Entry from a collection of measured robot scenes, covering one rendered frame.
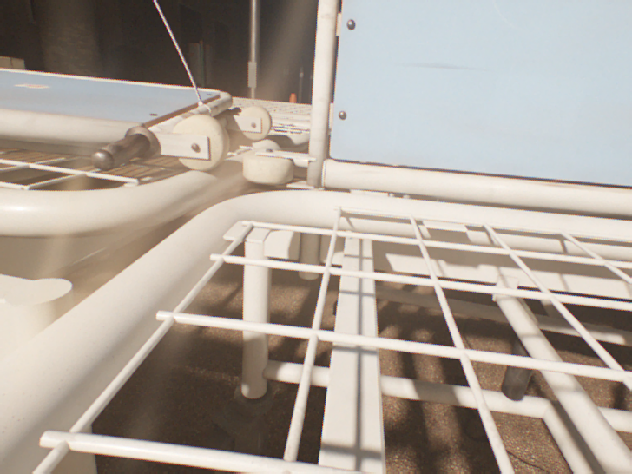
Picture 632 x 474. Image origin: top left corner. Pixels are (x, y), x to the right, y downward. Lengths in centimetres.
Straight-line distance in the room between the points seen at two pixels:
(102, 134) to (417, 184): 36
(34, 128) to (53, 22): 536
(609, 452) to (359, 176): 32
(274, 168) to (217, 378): 58
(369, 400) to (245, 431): 44
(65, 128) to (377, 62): 36
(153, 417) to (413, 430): 49
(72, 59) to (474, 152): 558
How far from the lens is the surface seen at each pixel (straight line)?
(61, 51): 589
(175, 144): 49
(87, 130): 54
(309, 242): 50
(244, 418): 66
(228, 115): 78
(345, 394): 23
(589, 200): 54
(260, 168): 47
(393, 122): 47
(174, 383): 94
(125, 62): 898
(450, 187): 48
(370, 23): 47
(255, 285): 54
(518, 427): 97
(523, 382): 56
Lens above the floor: 61
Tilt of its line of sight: 20 degrees down
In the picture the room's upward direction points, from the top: 5 degrees clockwise
